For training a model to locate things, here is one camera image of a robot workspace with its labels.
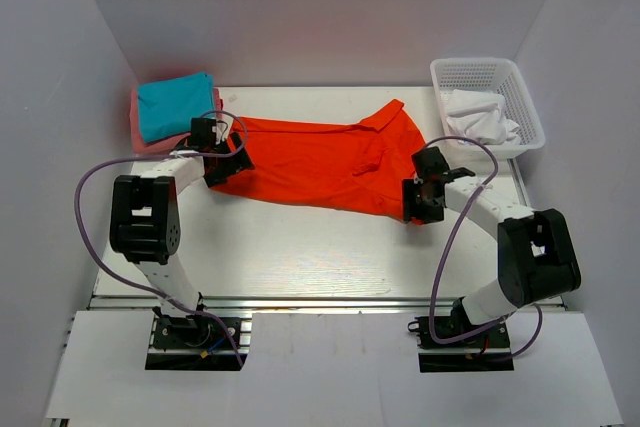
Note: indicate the folded teal t-shirt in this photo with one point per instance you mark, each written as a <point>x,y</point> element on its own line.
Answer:
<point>165,108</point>

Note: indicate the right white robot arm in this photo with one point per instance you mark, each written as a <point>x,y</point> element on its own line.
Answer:
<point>535,254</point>

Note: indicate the orange polo shirt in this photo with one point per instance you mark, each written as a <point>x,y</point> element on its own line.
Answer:
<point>356,167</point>

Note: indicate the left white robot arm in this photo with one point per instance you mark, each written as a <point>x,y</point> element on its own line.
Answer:
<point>145,220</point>

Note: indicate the folded pink t-shirt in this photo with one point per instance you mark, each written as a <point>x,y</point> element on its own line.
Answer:
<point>162,146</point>

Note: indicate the crumpled white t-shirt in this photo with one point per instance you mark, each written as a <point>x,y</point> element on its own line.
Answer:
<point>481,116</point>

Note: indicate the white plastic basket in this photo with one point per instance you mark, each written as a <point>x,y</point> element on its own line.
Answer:
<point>496,76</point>

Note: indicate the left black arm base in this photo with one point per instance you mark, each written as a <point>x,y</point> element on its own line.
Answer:
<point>196,343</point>

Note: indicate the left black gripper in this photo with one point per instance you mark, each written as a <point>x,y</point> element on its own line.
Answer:
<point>237,162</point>

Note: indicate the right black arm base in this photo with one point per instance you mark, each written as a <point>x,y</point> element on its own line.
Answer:
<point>489,351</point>

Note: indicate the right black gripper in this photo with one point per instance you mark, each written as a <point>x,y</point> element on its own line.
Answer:
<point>411,208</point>

